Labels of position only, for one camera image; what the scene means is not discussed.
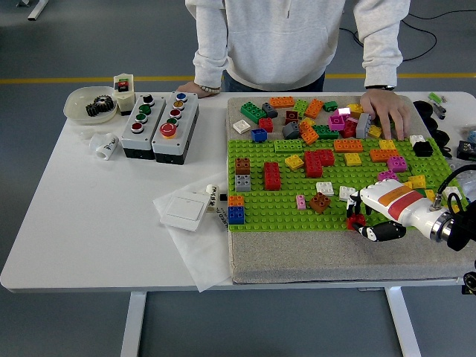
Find lime green long brick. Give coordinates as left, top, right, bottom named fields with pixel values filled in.
left=273, top=139, right=304, bottom=155

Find grey long brick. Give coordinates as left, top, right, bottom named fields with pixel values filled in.
left=355, top=112, right=373, bottom=139

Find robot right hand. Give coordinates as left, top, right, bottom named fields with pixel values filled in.
left=344, top=179, right=447, bottom=243

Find white tissue paper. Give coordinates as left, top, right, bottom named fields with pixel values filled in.
left=152, top=180, right=234, bottom=293

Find thin black floor cable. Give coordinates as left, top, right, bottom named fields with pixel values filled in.
left=408, top=7, right=476, bottom=20

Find four-button control box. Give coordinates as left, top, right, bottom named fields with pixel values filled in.
left=119, top=93, right=166, bottom=161

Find person's left hand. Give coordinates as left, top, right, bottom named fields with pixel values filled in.
left=359, top=90, right=412, bottom=141

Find red long brick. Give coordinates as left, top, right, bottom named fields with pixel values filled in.
left=263, top=161, right=283, bottom=192
left=303, top=150, right=324, bottom=179

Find emergency stop control box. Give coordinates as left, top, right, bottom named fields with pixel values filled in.
left=151, top=91, right=200, bottom=165

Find distant white table leg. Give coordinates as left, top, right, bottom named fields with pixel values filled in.
left=16, top=0, right=49, bottom=22

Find person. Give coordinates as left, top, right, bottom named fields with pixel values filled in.
left=174, top=0, right=413, bottom=141

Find black box green label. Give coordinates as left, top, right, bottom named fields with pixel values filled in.
left=456, top=140, right=476, bottom=161

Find white pipe fitting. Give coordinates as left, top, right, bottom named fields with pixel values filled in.
left=89, top=132, right=120, bottom=162

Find white printed tube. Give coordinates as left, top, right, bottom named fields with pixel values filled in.
left=213, top=210, right=229, bottom=233

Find white labelled tube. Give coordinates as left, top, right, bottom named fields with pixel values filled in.
left=203, top=183, right=221, bottom=215

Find clear plastic bag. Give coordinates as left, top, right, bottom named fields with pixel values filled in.
left=446, top=158, right=476, bottom=202

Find orange long brick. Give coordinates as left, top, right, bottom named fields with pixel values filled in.
left=298, top=121, right=320, bottom=146
left=332, top=138, right=364, bottom=153
left=369, top=148, right=401, bottom=164
left=268, top=95, right=296, bottom=109
left=303, top=98, right=325, bottom=119

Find grey-brown mat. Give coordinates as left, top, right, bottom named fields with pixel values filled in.
left=225, top=94, right=476, bottom=286

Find black square brick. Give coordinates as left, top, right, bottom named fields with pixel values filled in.
left=412, top=141, right=435, bottom=157

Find person's right hand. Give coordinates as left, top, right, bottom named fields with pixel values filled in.
left=175, top=81, right=209, bottom=100

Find small cream switch box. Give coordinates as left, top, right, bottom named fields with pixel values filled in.
left=112, top=73, right=136, bottom=117

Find black metal gear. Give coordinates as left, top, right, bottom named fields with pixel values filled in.
left=85, top=102, right=107, bottom=118
left=94, top=94, right=115, bottom=112

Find white wall switch plate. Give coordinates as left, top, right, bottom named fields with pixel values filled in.
left=159, top=194, right=210, bottom=233

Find green toy baseplate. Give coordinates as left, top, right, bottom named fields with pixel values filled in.
left=225, top=137, right=476, bottom=234

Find looping black floor cable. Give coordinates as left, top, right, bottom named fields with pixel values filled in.
left=336, top=14, right=438, bottom=62

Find white plastic bowl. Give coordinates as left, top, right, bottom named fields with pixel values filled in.
left=62, top=86, right=120, bottom=126

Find dark green long brick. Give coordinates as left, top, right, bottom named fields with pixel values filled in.
left=239, top=102, right=268, bottom=124
left=312, top=124, right=340, bottom=141

